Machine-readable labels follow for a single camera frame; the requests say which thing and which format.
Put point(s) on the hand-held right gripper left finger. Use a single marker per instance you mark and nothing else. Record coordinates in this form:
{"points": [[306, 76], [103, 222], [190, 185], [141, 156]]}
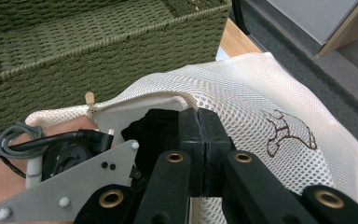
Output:
{"points": [[192, 149]]}

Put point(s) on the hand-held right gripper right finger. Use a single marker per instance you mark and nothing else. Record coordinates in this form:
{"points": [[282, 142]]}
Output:
{"points": [[216, 149]]}

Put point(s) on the black garment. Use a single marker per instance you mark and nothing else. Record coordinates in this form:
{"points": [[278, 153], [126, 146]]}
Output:
{"points": [[149, 137]]}

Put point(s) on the white mesh laundry bag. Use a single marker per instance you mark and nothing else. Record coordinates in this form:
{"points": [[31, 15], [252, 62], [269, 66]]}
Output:
{"points": [[245, 99]]}

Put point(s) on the green woven basket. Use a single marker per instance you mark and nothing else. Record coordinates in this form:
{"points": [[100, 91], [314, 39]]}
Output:
{"points": [[105, 56]]}

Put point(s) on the white plug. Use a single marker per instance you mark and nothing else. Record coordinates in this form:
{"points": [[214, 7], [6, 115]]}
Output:
{"points": [[34, 174]]}

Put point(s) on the white cabinet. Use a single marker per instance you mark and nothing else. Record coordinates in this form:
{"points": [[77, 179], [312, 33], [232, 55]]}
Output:
{"points": [[310, 15]]}

